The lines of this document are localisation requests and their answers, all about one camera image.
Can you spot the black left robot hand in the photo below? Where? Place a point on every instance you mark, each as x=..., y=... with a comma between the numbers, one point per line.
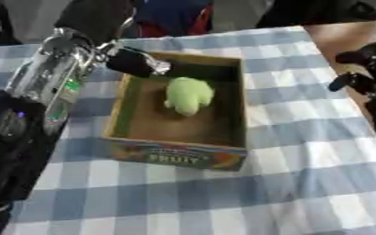
x=97, y=18

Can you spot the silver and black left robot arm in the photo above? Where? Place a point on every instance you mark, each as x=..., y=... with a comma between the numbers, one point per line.
x=41, y=82

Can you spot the open cardboard box, green inside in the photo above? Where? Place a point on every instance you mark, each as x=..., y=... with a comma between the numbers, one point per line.
x=170, y=125

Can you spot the person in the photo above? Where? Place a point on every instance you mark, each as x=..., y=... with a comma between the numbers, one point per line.
x=172, y=15

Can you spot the light green soft toy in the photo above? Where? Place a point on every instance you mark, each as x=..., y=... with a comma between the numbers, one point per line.
x=188, y=95

